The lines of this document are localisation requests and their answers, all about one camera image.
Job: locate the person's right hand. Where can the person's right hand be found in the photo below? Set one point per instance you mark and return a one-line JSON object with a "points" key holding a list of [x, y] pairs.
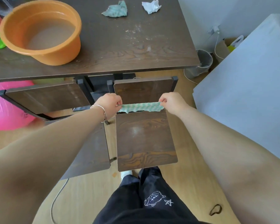
{"points": [[173, 103]]}

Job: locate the person's left hand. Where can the person's left hand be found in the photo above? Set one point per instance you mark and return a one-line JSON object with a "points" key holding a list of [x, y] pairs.
{"points": [[107, 106]]}

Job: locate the person's right fingers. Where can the person's right fingers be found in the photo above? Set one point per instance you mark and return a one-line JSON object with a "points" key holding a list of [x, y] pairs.
{"points": [[162, 100]]}

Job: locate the person's left fingers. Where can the person's left fingers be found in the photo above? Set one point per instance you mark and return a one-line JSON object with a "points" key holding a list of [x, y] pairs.
{"points": [[117, 102]]}

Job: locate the green patterned cleaning cloth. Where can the green patterned cleaning cloth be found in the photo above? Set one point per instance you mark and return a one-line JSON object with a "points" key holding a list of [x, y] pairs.
{"points": [[142, 107]]}

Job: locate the person's right forearm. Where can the person's right forearm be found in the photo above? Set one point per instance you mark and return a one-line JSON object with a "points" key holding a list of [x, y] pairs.
{"points": [[235, 160]]}

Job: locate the person's left forearm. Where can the person's left forearm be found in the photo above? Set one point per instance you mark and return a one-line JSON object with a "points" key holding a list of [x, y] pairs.
{"points": [[49, 151]]}

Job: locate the dark wooden chair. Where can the dark wooden chair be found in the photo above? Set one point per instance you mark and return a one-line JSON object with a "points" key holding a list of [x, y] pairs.
{"points": [[49, 97], [144, 137]]}

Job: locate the grey waste bin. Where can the grey waste bin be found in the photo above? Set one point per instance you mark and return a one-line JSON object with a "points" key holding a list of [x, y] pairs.
{"points": [[201, 62]]}

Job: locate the dark wooden table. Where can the dark wooden table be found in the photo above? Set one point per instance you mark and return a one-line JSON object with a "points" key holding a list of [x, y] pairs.
{"points": [[130, 44]]}

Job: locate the white shoe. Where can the white shoe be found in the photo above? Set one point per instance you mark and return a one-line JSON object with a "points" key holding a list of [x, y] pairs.
{"points": [[126, 174]]}

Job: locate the brown cardboard box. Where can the brown cardboard box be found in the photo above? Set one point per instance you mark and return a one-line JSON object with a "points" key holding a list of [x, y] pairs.
{"points": [[221, 50]]}

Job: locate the orange plastic basin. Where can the orange plastic basin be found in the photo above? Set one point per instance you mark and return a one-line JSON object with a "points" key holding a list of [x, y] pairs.
{"points": [[58, 51]]}

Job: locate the white bed sheet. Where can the white bed sheet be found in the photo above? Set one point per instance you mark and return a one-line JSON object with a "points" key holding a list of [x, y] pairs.
{"points": [[247, 79]]}

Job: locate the white and yellow bag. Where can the white and yellow bag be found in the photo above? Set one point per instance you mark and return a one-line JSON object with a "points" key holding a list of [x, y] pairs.
{"points": [[235, 43]]}

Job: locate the crumpled green cloth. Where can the crumpled green cloth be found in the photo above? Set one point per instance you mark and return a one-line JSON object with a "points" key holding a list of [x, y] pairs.
{"points": [[116, 9]]}

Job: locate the murky water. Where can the murky water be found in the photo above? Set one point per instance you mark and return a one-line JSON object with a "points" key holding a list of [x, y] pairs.
{"points": [[51, 34]]}

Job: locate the crumpled white tissue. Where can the crumpled white tissue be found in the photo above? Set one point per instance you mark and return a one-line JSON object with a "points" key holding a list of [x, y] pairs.
{"points": [[151, 6]]}

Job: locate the black printed trousers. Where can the black printed trousers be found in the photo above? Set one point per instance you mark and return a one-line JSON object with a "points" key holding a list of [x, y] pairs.
{"points": [[140, 202]]}

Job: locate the pink inflatable ball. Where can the pink inflatable ball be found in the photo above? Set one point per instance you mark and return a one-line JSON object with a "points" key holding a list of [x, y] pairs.
{"points": [[4, 109]]}

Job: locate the white wall charger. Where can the white wall charger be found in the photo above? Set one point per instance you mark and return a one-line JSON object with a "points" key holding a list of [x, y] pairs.
{"points": [[214, 29]]}

